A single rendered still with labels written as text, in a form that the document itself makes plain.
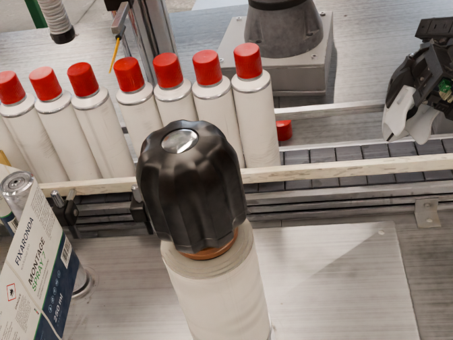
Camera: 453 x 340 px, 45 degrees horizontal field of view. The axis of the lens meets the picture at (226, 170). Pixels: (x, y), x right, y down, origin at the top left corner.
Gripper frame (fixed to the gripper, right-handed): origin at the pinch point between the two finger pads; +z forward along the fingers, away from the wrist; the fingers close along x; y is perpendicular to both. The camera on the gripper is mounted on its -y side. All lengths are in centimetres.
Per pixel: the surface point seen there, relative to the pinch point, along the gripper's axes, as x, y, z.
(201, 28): -24, -55, 26
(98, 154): -36.5, 3.0, 18.3
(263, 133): -16.6, 2.6, 5.7
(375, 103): -3.0, -2.7, -1.5
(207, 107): -25.1, 3.3, 4.2
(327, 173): -6.4, 4.6, 7.0
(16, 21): -115, -249, 175
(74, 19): -80, -242, 155
